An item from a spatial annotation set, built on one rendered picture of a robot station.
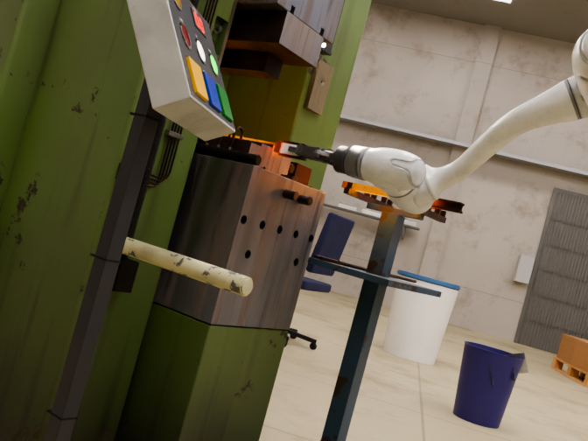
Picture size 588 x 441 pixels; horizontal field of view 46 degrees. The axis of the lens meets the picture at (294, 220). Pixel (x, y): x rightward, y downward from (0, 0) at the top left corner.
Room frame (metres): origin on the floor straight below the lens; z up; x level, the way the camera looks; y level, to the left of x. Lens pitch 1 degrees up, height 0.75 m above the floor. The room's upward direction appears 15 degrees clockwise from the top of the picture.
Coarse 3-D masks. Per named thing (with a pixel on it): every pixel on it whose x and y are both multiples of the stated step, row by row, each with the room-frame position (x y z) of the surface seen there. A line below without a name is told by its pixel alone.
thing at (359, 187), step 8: (344, 184) 2.26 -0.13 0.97; (360, 184) 2.22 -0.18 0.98; (368, 192) 2.21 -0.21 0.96; (376, 192) 2.18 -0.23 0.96; (384, 192) 2.17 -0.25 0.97; (440, 200) 2.06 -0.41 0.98; (448, 200) 2.03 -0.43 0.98; (432, 208) 2.09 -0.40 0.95; (440, 208) 2.05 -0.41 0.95; (448, 208) 2.03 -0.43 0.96; (456, 208) 2.03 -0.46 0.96
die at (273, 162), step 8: (224, 136) 2.03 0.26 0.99; (216, 144) 1.98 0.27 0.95; (224, 144) 1.97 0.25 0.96; (240, 144) 1.93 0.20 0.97; (248, 144) 1.91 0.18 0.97; (256, 144) 1.93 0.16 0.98; (264, 144) 1.96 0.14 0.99; (272, 144) 1.99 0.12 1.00; (248, 152) 1.91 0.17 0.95; (256, 152) 1.94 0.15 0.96; (264, 152) 1.97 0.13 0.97; (272, 152) 1.99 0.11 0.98; (264, 160) 1.97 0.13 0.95; (272, 160) 2.00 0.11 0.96; (280, 160) 2.03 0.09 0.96; (288, 160) 2.06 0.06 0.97; (272, 168) 2.01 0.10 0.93; (280, 168) 2.04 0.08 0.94; (288, 168) 2.07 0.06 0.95
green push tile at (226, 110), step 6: (216, 84) 1.53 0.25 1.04; (222, 90) 1.56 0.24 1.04; (222, 96) 1.54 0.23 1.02; (222, 102) 1.53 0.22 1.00; (228, 102) 1.59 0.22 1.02; (222, 108) 1.52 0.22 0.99; (228, 108) 1.57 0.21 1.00; (222, 114) 1.52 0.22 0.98; (228, 114) 1.56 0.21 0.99; (228, 120) 1.57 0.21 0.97
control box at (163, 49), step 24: (144, 0) 1.32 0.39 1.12; (168, 0) 1.32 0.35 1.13; (144, 24) 1.31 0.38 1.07; (168, 24) 1.31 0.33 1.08; (192, 24) 1.47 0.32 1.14; (144, 48) 1.31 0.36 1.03; (168, 48) 1.30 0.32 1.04; (192, 48) 1.41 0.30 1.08; (144, 72) 1.31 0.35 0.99; (168, 72) 1.30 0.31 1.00; (168, 96) 1.30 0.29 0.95; (192, 96) 1.31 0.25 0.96; (192, 120) 1.44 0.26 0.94; (216, 120) 1.48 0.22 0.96
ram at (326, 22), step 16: (240, 0) 1.95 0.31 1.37; (256, 0) 1.91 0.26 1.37; (272, 0) 1.88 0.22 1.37; (288, 0) 1.90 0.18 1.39; (304, 0) 1.96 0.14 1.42; (320, 0) 2.02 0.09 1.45; (336, 0) 2.08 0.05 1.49; (304, 16) 1.98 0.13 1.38; (320, 16) 2.03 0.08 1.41; (336, 16) 2.10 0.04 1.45; (320, 32) 2.07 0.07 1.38
